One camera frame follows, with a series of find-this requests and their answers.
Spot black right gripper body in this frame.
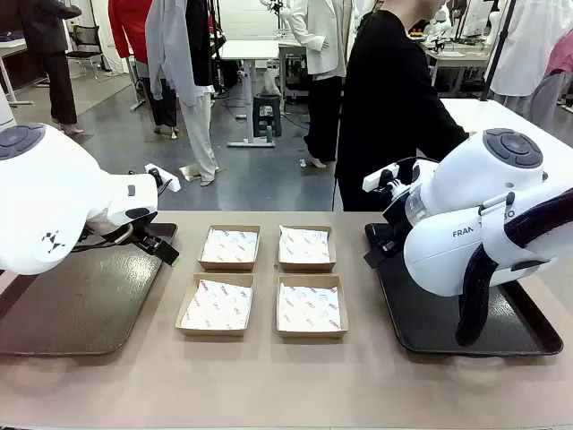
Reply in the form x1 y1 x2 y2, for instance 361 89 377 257
382 192 415 248

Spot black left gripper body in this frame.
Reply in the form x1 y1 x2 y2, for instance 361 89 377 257
129 214 165 254

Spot kraft paper box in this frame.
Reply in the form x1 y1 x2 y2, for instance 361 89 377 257
275 273 350 340
277 224 338 273
197 224 261 272
175 272 256 338

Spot brown plastic tray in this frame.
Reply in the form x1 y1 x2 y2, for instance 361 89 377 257
0 222 179 357

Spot gold paper on floor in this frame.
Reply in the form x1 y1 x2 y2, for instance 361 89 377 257
178 164 203 184

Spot white hanging trousers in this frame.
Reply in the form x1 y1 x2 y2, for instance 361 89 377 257
177 84 220 185

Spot person in black cardigan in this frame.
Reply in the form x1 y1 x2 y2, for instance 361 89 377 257
334 0 470 212

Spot large white table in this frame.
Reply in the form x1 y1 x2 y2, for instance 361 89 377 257
440 97 573 150

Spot grey work desk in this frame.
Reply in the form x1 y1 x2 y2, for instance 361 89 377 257
420 38 493 98

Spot grey hanging shirt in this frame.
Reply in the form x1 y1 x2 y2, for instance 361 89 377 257
145 0 217 108

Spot black hanging garment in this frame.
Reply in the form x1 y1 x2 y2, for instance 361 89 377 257
185 0 214 89

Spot bystander in white jacket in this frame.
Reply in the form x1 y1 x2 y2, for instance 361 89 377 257
288 0 349 169

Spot black mesh office chair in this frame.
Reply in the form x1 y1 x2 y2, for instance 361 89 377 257
65 24 113 73

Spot black slanted pole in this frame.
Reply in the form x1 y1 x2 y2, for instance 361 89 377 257
481 0 517 101

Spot red hanging garment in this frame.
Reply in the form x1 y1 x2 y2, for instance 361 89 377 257
108 0 154 65

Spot bystander in dark clothes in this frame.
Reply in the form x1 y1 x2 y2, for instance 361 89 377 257
17 0 85 134

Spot white standing desk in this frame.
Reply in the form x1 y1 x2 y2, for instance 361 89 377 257
218 39 281 149

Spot white hanging garment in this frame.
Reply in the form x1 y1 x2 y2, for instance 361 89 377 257
486 0 573 98

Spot pink hanging garment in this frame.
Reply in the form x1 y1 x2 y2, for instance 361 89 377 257
544 29 573 78

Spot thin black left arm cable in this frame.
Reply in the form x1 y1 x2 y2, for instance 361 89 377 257
66 223 135 253

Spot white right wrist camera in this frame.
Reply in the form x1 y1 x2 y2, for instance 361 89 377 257
362 163 400 193

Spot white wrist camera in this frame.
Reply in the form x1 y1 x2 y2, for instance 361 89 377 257
362 163 400 193
143 163 181 193

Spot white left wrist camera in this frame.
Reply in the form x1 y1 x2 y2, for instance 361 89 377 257
143 163 181 193

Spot black plastic tray with handles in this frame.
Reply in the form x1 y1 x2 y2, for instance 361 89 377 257
364 222 564 358

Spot white cylindrical pedestal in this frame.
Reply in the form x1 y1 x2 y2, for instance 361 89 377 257
0 82 18 132

